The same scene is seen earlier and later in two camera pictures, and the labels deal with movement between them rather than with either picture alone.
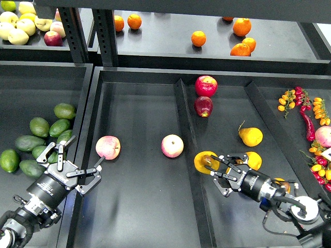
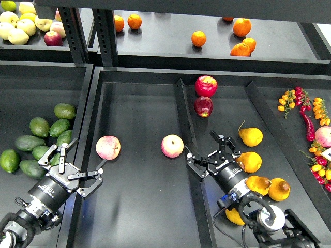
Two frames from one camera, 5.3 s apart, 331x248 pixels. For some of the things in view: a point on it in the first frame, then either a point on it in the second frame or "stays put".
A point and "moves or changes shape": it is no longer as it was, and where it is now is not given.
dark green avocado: x=53 y=157 stays put
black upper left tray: x=35 y=49 stays put
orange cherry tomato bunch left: x=287 y=101 stays put
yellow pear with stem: x=204 y=158 moves or changes shape
